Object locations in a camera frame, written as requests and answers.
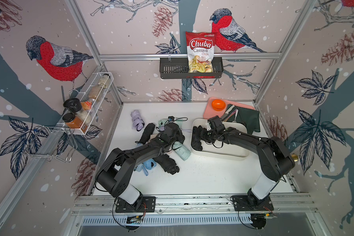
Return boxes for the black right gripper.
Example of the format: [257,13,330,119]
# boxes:
[194,128,217,144]

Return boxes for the black umbrella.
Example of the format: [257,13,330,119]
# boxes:
[191,126,207,151]
[153,154,180,175]
[138,123,155,145]

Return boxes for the pale teal umbrella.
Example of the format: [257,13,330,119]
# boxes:
[172,142,191,161]

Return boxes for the light blue umbrella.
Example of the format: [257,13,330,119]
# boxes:
[134,158,157,176]

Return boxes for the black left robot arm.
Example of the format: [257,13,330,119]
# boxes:
[95,123,185,197]

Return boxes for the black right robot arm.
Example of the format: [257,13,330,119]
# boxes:
[197,126,296,205]

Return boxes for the white plastic storage box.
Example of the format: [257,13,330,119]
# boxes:
[190,119,250,161]

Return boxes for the black crumpled umbrella front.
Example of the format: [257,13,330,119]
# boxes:
[153,154,180,175]

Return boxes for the pink plastic tray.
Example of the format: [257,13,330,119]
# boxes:
[203,97,255,120]

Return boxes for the orange plastic bowl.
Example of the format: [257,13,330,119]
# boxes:
[211,99,227,111]

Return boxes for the dark green cloth napkin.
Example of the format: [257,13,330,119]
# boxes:
[223,106,261,134]

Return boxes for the glass spice jars row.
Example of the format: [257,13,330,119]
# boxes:
[81,74,110,110]

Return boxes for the red cassava chips bag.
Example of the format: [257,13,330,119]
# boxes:
[185,32,215,73]

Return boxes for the orange spice jar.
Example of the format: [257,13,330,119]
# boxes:
[62,113,87,132]

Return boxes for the black lid spice grinder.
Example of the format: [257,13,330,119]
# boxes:
[63,98,82,113]

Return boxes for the white handled kitchen knife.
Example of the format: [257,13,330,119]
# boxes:
[221,105,234,121]

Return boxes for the black wire wall basket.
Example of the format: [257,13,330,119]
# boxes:
[159,58,224,79]

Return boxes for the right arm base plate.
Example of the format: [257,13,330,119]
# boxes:
[230,195,274,211]

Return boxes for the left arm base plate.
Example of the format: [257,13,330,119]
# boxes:
[115,195,156,213]

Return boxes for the white wire spice rack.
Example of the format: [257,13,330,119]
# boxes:
[47,72,113,136]

